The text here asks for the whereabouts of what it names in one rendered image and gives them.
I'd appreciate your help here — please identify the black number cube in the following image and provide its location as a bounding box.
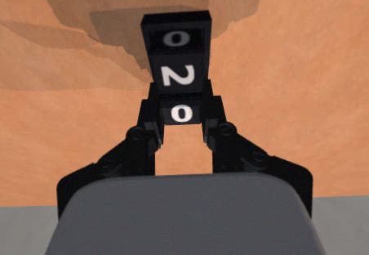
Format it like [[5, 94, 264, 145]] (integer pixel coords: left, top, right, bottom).
[[159, 92, 202, 126], [149, 29, 205, 94]]

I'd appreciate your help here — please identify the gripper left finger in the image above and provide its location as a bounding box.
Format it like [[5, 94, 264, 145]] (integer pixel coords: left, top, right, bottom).
[[56, 82, 165, 221]]

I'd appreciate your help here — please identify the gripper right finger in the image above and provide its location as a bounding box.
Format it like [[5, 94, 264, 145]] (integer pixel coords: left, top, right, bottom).
[[202, 79, 313, 220]]

